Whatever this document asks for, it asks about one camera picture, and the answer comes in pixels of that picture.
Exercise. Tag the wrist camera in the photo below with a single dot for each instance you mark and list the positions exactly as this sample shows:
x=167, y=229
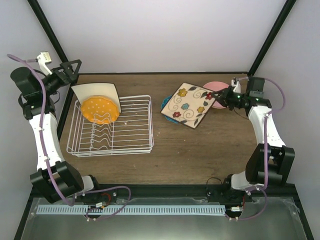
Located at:
x=236, y=85
x=43, y=59

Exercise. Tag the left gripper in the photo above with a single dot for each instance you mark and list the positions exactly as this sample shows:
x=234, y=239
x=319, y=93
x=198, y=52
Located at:
x=67, y=67

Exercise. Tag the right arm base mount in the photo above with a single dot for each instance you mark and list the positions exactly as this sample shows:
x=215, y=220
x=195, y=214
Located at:
x=224, y=195

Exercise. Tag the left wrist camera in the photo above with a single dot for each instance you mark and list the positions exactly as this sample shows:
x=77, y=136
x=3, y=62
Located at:
x=43, y=59

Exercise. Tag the orange dotted scalloped plate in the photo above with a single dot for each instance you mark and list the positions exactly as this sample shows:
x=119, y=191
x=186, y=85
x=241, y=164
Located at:
x=99, y=110

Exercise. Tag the square floral plate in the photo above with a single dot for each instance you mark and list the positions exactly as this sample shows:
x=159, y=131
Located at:
x=188, y=105

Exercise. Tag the black front frame rail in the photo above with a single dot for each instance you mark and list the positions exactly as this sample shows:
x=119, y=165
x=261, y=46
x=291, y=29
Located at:
x=196, y=191

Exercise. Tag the cream square plate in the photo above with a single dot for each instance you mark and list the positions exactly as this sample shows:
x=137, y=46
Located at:
x=102, y=89

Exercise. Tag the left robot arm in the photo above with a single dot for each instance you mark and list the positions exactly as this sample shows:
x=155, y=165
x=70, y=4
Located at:
x=54, y=178

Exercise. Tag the slotted cable duct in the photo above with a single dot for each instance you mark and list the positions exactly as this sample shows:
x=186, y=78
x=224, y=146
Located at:
x=199, y=210

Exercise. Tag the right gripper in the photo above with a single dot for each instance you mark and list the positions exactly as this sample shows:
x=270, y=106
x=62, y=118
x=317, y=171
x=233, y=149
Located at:
x=225, y=95

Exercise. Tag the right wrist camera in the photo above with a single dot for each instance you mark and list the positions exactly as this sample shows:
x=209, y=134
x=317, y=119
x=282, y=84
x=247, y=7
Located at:
x=236, y=85

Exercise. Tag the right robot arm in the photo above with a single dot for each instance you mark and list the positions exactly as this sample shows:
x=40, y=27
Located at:
x=271, y=161

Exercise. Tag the white wire dish rack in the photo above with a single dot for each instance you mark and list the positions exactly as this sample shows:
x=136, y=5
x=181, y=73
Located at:
x=131, y=133

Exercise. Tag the pink round plate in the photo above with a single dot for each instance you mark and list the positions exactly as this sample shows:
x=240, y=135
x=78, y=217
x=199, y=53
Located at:
x=216, y=86

